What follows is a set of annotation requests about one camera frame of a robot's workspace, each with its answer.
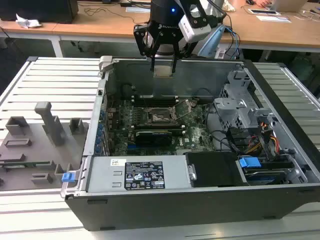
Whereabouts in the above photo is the crumpled white paper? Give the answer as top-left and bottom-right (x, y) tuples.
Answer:
(15, 12), (43, 29)

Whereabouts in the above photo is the thin black desk cable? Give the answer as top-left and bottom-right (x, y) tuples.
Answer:
(83, 6), (149, 25)

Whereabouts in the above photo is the grey power supply box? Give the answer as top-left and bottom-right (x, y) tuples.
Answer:
(86, 156), (191, 193)

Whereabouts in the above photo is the grey parts rack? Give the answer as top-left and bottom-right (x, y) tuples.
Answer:
(0, 101), (90, 193)

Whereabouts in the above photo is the black PC case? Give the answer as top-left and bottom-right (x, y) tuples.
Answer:
(61, 55), (320, 232)

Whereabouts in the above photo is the RAM slot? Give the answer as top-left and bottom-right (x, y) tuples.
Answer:
(129, 128), (187, 136)
(131, 95), (179, 102)
(131, 99), (179, 106)
(129, 123), (186, 131)

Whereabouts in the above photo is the black internal cable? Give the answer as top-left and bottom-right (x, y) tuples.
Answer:
(206, 103), (241, 154)

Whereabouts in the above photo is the silver CPU plate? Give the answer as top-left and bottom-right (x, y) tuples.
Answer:
(153, 65), (175, 79)

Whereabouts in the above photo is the blue case latch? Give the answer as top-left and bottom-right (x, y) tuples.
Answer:
(61, 172), (76, 184)

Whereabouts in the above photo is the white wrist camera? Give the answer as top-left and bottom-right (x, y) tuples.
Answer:
(178, 13), (212, 42)

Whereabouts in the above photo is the coloured wire bundle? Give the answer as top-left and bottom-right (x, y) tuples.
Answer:
(246, 121), (280, 155)

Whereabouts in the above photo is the white printed paper sheet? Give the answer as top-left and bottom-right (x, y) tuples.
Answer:
(255, 14), (293, 24)

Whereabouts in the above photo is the black plastic shroud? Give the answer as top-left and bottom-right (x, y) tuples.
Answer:
(186, 151), (249, 189)

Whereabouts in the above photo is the green RAM stick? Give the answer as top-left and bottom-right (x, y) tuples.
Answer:
(0, 161), (51, 168)

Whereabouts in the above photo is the patterned pale bag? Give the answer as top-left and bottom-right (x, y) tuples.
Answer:
(223, 0), (236, 13)

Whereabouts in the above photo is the grey case handle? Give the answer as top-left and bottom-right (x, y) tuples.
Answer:
(98, 55), (114, 74)

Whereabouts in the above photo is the silver metal drive cage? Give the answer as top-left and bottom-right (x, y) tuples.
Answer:
(213, 69), (279, 131)

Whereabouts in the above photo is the black box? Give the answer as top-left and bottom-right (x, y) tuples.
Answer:
(0, 0), (80, 25)

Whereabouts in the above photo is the black graphics card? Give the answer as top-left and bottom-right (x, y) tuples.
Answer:
(134, 129), (174, 149)

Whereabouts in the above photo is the silver laptop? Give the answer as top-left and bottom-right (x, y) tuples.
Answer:
(269, 0), (309, 13)

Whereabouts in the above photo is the pale green bin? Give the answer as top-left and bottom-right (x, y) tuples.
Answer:
(290, 53), (315, 81)

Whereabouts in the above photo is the green motherboard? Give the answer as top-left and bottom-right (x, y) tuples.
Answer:
(107, 96), (216, 156)

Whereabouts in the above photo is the wooden desk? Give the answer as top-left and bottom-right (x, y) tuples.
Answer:
(53, 0), (320, 60)
(0, 1), (79, 59)

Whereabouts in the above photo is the blue disk carrier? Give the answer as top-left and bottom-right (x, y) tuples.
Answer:
(238, 155), (288, 186)

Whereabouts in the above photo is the black rear fan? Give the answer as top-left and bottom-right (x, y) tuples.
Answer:
(121, 83), (137, 98)

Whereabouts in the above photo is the blue cable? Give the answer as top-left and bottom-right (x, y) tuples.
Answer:
(224, 24), (241, 60)

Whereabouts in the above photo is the flat white tablet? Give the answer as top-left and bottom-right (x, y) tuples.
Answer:
(248, 8), (280, 16)

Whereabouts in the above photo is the metal socket cover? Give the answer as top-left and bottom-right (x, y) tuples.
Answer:
(170, 99), (195, 120)

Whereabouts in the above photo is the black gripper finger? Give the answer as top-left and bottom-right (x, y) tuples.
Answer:
(133, 23), (161, 73)
(171, 41), (181, 75)

